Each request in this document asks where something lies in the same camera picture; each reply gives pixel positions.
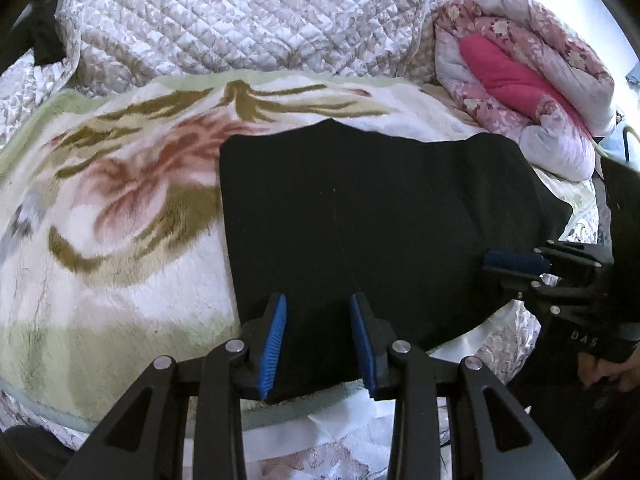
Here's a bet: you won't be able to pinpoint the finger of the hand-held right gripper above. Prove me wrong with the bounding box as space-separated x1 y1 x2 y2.
482 240 615 275
482 266 602 313

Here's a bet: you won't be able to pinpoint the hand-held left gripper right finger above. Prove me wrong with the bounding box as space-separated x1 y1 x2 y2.
348 292 578 480

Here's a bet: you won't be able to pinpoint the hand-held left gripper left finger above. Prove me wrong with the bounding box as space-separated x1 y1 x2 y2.
57 292 288 480

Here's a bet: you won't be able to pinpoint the black pants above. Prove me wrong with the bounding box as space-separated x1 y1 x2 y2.
219 119 573 406

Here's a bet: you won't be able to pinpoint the person's right hand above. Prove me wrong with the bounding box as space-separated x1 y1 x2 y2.
577 352 640 392

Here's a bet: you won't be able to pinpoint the white blanket label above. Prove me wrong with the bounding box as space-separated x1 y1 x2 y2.
307 392 381 443

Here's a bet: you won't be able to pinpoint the pale blue object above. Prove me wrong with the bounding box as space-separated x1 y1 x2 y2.
597 110 640 167

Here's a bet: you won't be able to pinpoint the floral fleece blanket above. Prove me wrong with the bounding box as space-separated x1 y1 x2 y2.
0 72 501 432

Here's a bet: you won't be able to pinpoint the pink floral comforter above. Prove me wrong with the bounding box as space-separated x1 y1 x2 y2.
432 0 617 182

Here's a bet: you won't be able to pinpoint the grey quilted bedspread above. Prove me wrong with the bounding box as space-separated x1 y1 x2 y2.
0 0 601 480

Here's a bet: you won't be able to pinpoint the black garment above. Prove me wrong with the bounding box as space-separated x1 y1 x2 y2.
27 0 69 67

